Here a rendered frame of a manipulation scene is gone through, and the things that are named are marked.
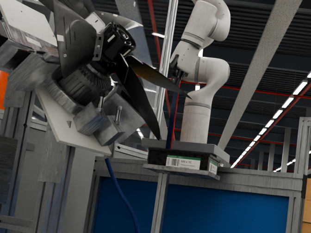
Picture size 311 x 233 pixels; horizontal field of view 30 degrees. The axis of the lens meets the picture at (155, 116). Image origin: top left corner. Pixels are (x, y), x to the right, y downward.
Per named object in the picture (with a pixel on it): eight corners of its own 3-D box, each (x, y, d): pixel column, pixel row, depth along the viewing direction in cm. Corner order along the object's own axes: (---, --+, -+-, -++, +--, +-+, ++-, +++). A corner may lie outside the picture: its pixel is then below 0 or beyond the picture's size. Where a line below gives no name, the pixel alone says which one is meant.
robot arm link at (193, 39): (190, 38, 220) (188, 45, 220) (179, 30, 213) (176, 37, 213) (208, 43, 215) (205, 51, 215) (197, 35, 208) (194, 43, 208)
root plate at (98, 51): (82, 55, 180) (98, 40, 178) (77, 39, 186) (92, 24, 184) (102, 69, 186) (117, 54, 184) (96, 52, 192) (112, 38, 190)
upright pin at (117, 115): (112, 124, 193) (115, 105, 194) (115, 125, 195) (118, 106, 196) (116, 124, 192) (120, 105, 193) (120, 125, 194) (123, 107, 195)
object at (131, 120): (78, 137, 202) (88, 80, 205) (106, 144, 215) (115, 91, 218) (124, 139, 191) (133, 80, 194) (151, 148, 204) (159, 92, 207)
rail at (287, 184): (92, 174, 243) (95, 156, 244) (98, 176, 246) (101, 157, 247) (301, 198, 192) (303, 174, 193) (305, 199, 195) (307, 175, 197)
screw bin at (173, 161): (145, 167, 198) (148, 147, 199) (160, 172, 213) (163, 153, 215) (207, 174, 191) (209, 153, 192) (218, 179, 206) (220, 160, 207)
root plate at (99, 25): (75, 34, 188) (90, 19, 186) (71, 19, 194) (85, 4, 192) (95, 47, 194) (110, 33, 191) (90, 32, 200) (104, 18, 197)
